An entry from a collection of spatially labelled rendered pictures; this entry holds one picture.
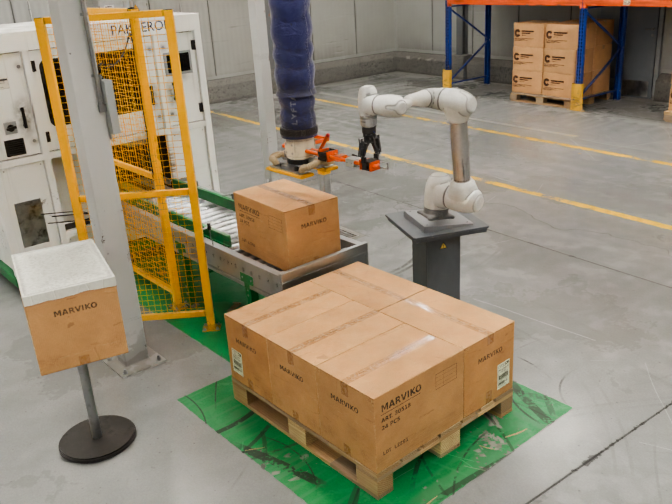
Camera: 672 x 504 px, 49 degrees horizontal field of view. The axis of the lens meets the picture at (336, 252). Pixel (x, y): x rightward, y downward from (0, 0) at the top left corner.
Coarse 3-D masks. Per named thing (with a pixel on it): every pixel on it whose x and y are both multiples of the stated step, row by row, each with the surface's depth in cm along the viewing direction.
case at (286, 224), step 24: (240, 192) 472; (264, 192) 469; (288, 192) 466; (312, 192) 463; (240, 216) 476; (264, 216) 450; (288, 216) 432; (312, 216) 444; (336, 216) 455; (240, 240) 485; (264, 240) 459; (288, 240) 437; (312, 240) 448; (336, 240) 461; (288, 264) 443
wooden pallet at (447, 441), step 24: (240, 384) 409; (264, 408) 405; (480, 408) 373; (504, 408) 387; (288, 432) 383; (312, 432) 362; (456, 432) 363; (336, 456) 362; (408, 456) 341; (360, 480) 341; (384, 480) 334
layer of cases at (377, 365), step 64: (256, 320) 390; (320, 320) 386; (384, 320) 382; (448, 320) 377; (512, 320) 373; (256, 384) 394; (320, 384) 344; (384, 384) 325; (448, 384) 348; (384, 448) 328
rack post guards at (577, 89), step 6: (444, 72) 1283; (450, 72) 1278; (444, 78) 1287; (450, 78) 1282; (444, 84) 1291; (450, 84) 1286; (576, 84) 1076; (582, 84) 1073; (576, 90) 1079; (582, 90) 1077; (576, 96) 1081; (582, 96) 1081; (576, 102) 1084; (582, 102) 1085; (570, 108) 1096; (576, 108) 1087
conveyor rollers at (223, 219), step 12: (168, 204) 597; (180, 204) 594; (204, 204) 588; (216, 204) 585; (204, 216) 559; (216, 216) 556; (228, 216) 554; (216, 228) 536; (228, 228) 532; (240, 252) 488; (264, 264) 461
